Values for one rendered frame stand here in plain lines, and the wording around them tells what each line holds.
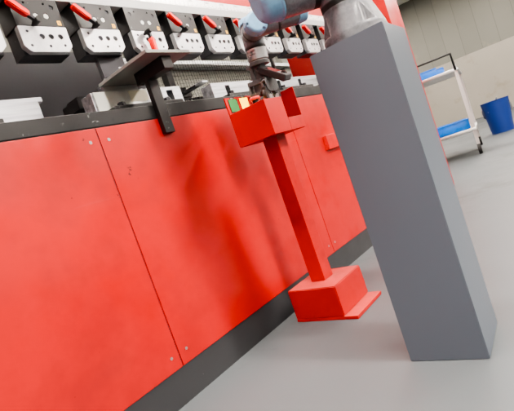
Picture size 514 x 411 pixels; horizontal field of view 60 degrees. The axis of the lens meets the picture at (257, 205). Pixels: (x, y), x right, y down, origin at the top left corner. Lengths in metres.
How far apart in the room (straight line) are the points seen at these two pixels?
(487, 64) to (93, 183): 12.06
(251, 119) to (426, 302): 0.81
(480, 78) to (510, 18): 1.45
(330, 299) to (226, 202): 0.49
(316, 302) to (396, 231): 0.59
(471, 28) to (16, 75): 11.80
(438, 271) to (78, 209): 0.90
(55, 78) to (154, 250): 1.06
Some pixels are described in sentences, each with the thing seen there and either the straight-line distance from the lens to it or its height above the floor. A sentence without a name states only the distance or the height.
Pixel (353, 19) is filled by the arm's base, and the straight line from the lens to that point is 1.10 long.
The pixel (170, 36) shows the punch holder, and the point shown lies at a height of 1.17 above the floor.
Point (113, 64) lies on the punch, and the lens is 1.67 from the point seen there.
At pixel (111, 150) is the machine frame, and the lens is 1.35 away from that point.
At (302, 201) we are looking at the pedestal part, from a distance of 1.59.
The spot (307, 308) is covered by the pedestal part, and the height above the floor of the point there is 0.05.
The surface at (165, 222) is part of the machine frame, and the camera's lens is 1.40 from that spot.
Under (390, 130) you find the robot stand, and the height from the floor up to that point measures 0.55.
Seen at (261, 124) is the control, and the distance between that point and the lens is 1.51.
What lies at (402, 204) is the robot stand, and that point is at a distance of 1.06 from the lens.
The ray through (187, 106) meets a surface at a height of 0.86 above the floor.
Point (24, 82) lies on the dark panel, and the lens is 2.09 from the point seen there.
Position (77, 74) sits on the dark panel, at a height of 1.24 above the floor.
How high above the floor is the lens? 0.56
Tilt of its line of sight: 4 degrees down
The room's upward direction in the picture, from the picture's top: 19 degrees counter-clockwise
